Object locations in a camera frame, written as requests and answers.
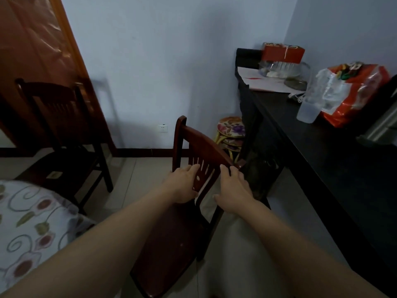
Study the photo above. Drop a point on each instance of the person's right hand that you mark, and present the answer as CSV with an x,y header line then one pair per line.
x,y
234,192

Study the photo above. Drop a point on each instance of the person's left hand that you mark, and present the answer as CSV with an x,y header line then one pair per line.
x,y
180,184

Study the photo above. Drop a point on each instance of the person's right thumb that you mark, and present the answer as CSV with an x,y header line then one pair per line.
x,y
219,198

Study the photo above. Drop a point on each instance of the person's left thumb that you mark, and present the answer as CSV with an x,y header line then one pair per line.
x,y
194,195

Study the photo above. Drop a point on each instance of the reddish brown wooden chair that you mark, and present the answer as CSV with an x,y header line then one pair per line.
x,y
186,214

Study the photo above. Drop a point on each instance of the person's right forearm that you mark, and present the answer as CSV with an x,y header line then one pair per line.
x,y
297,254

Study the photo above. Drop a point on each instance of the person's left forearm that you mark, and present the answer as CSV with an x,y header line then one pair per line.
x,y
93,254

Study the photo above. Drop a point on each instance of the floral stacked stools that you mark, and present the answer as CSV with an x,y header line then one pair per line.
x,y
231,133

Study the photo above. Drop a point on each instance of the black long table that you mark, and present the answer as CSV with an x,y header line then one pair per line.
x,y
325,170

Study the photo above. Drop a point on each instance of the clear plastic cup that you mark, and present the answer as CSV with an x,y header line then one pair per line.
x,y
308,110

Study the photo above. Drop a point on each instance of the white paper sheet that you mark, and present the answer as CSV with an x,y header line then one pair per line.
x,y
263,80

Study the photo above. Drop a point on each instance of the clear glass jar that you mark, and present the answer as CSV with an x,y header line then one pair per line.
x,y
280,70

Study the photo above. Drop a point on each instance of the dark wooden chair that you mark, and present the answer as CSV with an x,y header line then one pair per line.
x,y
62,136

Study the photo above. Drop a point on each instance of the red gift box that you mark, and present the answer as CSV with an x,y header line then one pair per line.
x,y
283,52

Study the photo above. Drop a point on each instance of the floral patterned bedsheet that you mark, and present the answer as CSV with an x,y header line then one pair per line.
x,y
31,229

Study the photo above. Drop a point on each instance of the orange plastic bag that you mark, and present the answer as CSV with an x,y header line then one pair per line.
x,y
353,93

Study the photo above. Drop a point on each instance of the brown wooden door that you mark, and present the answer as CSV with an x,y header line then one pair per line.
x,y
40,68

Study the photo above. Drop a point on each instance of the white wall socket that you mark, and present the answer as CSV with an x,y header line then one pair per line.
x,y
163,128

